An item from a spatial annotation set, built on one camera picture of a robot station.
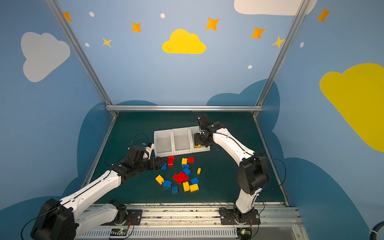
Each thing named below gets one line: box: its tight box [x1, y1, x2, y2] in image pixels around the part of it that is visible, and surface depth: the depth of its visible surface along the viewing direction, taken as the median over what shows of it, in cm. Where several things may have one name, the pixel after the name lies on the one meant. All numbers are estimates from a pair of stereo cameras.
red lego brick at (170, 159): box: [167, 155, 176, 168], surface depth 95 cm
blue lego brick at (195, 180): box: [190, 177, 199, 185], surface depth 88 cm
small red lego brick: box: [187, 157, 195, 163], surface depth 97 cm
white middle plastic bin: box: [171, 127, 193, 156], surface depth 104 cm
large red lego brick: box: [172, 171, 190, 185], surface depth 88 cm
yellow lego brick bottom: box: [182, 181, 190, 192], surface depth 84 cm
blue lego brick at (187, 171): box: [183, 167, 192, 176], surface depth 90 cm
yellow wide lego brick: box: [189, 183, 199, 193], surface depth 85 cm
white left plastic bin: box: [154, 129, 174, 158], surface depth 103 cm
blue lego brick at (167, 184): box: [163, 180, 172, 189], surface depth 86 cm
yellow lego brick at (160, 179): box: [155, 174, 165, 185], surface depth 86 cm
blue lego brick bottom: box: [171, 186, 178, 193], surface depth 84 cm
